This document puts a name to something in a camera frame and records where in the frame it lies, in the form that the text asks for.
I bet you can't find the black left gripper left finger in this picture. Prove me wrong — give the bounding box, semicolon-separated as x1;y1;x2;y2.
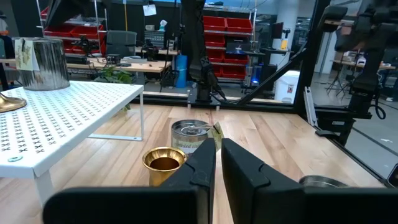
42;138;218;224

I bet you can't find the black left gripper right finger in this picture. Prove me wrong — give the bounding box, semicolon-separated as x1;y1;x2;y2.
221;138;398;224

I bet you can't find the brass candlestick holder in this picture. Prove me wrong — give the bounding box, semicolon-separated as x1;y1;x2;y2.
142;146;188;187
0;92;28;114

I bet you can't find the silver candle tin with tag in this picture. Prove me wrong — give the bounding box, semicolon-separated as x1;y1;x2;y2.
170;119;225;156
12;37;71;91
298;174;349;189

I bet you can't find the silver aluminium bar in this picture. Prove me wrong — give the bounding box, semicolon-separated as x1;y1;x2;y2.
303;86;318;127

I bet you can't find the white bin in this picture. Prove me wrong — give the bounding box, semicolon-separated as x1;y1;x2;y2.
274;69;301;104

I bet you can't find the white perforated metal shelf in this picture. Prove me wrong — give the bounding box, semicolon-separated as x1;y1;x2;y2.
0;80;146;208

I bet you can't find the green potted plant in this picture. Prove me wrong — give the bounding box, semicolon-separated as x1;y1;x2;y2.
93;65;134;113

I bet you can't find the blue cylinder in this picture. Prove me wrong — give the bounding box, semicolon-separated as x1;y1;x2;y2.
175;54;188;89

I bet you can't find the wooden desk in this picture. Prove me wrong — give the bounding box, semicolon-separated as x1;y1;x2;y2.
67;57;171;74

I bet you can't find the grey office chair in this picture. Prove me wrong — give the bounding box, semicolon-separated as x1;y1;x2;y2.
105;30;137;58

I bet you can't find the metal rack with red bins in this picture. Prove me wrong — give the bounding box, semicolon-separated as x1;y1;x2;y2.
36;0;109;58
201;6;259;85

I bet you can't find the black aluminium frame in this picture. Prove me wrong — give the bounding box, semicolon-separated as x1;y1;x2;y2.
130;0;398;189

